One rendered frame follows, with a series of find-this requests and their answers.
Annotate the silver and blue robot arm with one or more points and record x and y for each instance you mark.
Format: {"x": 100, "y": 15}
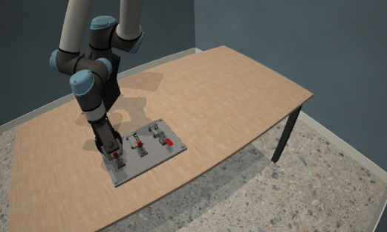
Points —
{"x": 89, "y": 74}

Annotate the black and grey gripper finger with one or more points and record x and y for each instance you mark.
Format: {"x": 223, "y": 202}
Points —
{"x": 119, "y": 141}
{"x": 102, "y": 150}

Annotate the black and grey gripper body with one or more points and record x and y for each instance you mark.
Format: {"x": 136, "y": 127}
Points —
{"x": 99, "y": 121}

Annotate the red-handled toggle clamp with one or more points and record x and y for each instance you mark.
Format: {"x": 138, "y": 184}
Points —
{"x": 163, "y": 140}

